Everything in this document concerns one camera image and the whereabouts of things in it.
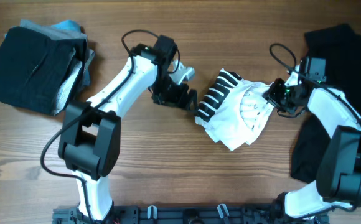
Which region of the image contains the grey folded garment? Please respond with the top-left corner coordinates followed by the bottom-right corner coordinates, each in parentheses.
top-left (18, 19), bottom-right (96, 116)

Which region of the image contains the black garment right side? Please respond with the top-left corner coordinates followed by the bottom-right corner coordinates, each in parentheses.
top-left (291, 24), bottom-right (361, 184)

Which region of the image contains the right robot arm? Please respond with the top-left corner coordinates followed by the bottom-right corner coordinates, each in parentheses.
top-left (263, 57), bottom-right (361, 220)

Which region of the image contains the black folded garment on stack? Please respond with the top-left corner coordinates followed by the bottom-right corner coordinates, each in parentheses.
top-left (0, 27), bottom-right (87, 115)

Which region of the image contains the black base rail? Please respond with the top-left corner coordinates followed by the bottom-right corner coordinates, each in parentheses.
top-left (52, 204), bottom-right (329, 224)

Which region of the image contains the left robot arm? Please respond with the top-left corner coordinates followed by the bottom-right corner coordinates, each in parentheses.
top-left (52, 35), bottom-right (197, 223)

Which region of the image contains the white Puma t-shirt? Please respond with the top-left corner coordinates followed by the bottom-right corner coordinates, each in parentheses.
top-left (195, 69), bottom-right (274, 151)

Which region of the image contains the blue folded garment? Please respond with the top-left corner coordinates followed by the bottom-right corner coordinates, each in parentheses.
top-left (19, 19), bottom-right (95, 88)

